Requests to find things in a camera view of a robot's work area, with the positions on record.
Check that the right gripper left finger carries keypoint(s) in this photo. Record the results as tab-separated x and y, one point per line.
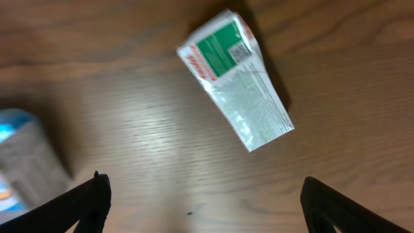
86	207

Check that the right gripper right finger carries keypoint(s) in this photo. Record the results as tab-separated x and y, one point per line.
326	210

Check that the blue white drink mix box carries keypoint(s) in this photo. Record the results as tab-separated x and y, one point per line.
10	199

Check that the white green medicine packet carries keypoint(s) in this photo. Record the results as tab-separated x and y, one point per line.
225	57

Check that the clear plastic container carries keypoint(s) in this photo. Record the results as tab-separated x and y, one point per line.
36	173

